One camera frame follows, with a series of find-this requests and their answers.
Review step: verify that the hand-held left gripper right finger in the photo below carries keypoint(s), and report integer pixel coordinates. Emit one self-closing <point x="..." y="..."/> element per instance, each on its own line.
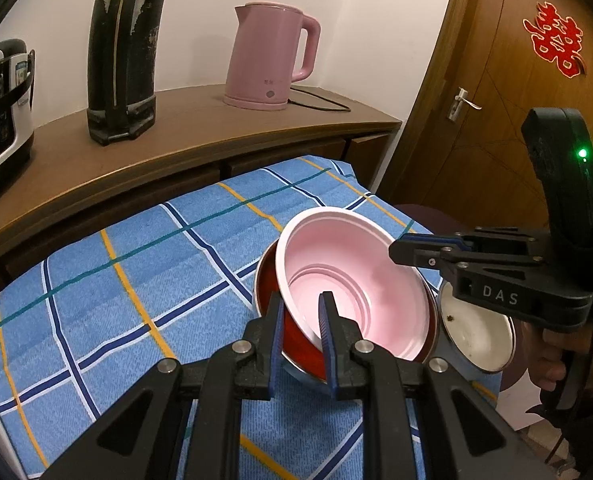
<point x="326" y="350"/>

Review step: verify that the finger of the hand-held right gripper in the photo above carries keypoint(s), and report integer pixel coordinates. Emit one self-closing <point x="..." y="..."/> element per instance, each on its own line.
<point x="416" y="256"/>
<point x="441" y="241"/>

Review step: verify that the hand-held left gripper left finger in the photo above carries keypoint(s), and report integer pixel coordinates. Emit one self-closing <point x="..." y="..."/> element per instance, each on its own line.
<point x="277" y="345"/>

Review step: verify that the red metal bowl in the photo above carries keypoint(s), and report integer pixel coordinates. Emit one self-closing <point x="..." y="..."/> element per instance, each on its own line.
<point x="296" y="345"/>

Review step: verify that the pink plastic bowl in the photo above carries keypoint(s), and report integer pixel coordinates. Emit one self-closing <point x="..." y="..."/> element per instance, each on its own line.
<point x="356" y="260"/>

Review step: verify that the person's right hand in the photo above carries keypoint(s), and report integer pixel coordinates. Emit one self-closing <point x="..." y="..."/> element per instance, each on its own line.
<point x="541" y="355"/>

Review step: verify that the wooden door with red decoration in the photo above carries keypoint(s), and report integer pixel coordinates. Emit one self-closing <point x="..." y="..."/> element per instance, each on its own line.
<point x="476" y="170"/>

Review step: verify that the white bowl with metal rim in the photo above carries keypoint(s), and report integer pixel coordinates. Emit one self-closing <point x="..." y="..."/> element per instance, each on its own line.
<point x="476" y="335"/>

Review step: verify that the blue checked cloth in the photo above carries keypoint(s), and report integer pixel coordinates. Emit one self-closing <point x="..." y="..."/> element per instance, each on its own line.
<point x="126" y="320"/>

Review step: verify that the red paper door decoration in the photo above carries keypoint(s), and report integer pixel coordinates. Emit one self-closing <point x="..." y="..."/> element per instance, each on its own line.
<point x="556" y="40"/>

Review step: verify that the brown wooden cabinet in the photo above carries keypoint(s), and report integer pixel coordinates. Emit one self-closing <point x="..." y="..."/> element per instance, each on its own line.
<point x="176" y="125"/>

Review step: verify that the pink electric kettle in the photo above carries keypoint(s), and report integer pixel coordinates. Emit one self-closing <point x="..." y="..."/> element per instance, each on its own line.
<point x="261" y="55"/>

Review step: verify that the black thermos flask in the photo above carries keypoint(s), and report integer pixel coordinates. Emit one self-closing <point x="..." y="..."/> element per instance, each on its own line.
<point x="121" y="60"/>

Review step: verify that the white black rice cooker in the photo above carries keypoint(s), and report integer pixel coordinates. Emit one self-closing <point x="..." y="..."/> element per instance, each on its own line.
<point x="1" y="125"/>

